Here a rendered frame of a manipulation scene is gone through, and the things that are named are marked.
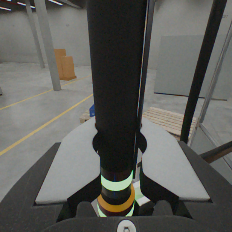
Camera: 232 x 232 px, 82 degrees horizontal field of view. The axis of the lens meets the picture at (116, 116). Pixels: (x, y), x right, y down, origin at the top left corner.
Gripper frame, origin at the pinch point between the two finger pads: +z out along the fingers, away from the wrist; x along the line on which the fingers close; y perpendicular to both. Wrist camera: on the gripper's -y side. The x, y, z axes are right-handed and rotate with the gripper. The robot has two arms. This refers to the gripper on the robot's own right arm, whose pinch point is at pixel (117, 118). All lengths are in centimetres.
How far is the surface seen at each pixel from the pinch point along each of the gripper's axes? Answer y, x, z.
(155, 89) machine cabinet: 148, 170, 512
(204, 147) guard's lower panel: 79, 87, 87
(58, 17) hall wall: -240, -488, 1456
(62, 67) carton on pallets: 98, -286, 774
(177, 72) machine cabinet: 76, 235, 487
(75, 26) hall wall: -166, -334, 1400
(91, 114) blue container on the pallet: 143, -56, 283
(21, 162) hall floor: 165, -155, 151
